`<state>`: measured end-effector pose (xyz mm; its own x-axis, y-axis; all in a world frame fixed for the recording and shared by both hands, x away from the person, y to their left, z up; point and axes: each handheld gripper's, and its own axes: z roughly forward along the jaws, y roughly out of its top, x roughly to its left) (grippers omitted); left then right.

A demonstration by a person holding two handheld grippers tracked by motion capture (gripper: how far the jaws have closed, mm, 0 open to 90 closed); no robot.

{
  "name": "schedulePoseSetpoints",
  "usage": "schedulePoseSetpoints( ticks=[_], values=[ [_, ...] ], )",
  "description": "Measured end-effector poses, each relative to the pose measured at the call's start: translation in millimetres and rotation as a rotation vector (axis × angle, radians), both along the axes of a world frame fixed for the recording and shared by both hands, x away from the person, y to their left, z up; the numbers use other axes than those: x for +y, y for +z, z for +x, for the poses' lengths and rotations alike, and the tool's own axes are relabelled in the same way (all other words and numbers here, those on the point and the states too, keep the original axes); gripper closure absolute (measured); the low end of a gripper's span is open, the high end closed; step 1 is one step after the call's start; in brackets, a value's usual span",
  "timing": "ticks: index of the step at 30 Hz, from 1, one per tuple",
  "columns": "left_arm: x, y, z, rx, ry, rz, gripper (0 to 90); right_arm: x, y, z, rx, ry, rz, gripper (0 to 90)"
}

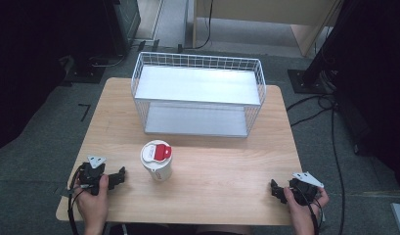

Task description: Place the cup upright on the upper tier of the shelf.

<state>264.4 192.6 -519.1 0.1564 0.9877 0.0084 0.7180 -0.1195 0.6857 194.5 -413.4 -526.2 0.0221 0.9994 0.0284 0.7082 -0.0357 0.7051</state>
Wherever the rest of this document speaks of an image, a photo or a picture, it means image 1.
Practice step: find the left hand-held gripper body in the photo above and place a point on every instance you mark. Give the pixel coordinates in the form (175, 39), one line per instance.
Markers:
(90, 174)

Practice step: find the white cup with red lid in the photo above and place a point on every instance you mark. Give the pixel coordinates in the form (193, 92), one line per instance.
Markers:
(156, 160)

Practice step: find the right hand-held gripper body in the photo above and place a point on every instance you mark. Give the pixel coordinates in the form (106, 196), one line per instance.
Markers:
(303, 189)

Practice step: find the person's right hand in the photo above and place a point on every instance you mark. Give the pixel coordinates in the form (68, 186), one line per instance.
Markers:
(300, 212)

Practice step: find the dark cabinet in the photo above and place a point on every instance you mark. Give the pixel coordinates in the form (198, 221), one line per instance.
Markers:
(125, 23)

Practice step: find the person's left hand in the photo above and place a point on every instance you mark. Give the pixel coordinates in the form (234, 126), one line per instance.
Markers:
(93, 205)

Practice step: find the light wooden furniture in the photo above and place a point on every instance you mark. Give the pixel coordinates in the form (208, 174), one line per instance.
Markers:
(269, 11)

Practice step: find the black stand base plate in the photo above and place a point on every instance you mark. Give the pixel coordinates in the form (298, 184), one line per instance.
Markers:
(85, 73)
(313, 83)

